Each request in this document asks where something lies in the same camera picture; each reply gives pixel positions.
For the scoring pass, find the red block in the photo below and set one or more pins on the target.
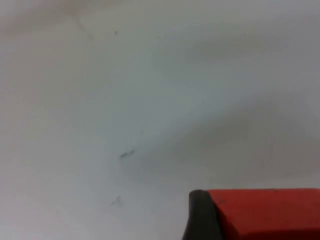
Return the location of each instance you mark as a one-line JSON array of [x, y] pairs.
[[265, 212]]

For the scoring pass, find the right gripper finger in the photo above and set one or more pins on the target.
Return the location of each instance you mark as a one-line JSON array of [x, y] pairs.
[[203, 220]]

